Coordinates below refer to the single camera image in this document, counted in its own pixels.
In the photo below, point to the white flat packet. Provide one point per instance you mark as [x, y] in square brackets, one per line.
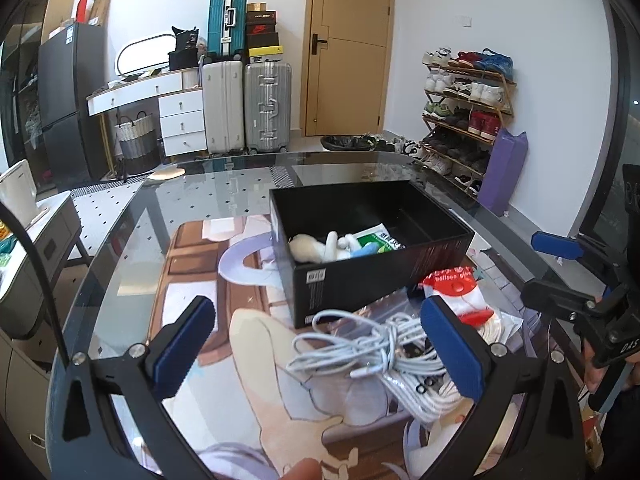
[512, 330]

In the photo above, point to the wooden shoe rack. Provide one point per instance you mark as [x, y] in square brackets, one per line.
[477, 72]

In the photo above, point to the glass display cabinet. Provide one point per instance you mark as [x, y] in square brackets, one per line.
[20, 100]

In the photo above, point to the beige round stool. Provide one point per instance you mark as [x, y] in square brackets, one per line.
[167, 173]

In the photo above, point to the black round bin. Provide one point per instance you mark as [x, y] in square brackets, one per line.
[340, 143]

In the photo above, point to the purple bag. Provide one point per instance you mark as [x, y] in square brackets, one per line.
[502, 175]

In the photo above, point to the grey side cabinet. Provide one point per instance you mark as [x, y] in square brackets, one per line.
[40, 260]

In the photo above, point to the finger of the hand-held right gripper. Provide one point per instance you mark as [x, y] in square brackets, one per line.
[550, 295]
[552, 245]

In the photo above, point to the red and white carton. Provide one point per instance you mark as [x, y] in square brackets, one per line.
[594, 435]

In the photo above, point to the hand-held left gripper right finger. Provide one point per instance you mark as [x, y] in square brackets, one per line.
[452, 350]

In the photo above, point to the oval mirror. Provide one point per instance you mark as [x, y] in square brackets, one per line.
[145, 55]

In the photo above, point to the loose sneakers pile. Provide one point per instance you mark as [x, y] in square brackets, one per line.
[400, 145]

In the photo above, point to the teal suitcase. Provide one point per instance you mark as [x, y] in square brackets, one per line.
[220, 20]

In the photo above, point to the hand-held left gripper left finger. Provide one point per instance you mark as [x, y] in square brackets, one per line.
[185, 345]

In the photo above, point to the woven laundry basket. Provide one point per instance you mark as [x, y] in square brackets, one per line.
[135, 145]

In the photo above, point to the small light blue item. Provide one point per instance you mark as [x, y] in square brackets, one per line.
[367, 250]

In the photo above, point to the white plush toy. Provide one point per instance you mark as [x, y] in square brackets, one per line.
[307, 249]

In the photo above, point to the red and white packet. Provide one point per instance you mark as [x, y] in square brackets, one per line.
[450, 285]

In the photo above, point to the black cardboard box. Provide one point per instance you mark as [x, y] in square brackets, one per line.
[350, 280]

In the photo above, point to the green and white packet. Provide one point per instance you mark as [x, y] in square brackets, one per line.
[382, 237]

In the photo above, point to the black shoe box white label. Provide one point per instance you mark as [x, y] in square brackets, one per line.
[261, 16]

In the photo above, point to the small flat cardboard box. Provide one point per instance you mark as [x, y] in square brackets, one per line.
[101, 7]

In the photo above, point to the cartoon printed mat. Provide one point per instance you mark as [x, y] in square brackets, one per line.
[260, 360]

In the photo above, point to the white dresser desk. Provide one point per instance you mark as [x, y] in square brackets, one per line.
[180, 125]

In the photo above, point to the white suitcase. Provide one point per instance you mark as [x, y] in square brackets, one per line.
[222, 105]

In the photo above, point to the person's right hand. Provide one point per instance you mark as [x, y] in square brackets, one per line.
[592, 376]

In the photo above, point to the tan wooden door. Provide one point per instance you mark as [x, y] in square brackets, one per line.
[350, 60]

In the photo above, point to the person's left hand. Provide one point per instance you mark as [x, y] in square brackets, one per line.
[301, 471]

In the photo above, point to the large flat cardboard box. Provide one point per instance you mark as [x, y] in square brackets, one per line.
[57, 0]

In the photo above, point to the silver suitcase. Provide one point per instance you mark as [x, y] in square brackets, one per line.
[267, 105]

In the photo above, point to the brown cardboard shoe box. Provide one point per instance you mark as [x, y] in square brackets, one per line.
[256, 7]

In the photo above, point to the black shoe box red logo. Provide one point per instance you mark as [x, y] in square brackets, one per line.
[262, 29]

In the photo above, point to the white tabletop device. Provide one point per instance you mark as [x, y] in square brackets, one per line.
[20, 190]

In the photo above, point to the rows of assorted shoes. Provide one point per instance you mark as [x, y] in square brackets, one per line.
[482, 125]

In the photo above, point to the red flat package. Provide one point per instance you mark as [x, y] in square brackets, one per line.
[82, 7]

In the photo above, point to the black refrigerator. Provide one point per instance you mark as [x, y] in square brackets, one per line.
[65, 85]

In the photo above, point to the black bag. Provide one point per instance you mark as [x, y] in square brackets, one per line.
[182, 57]

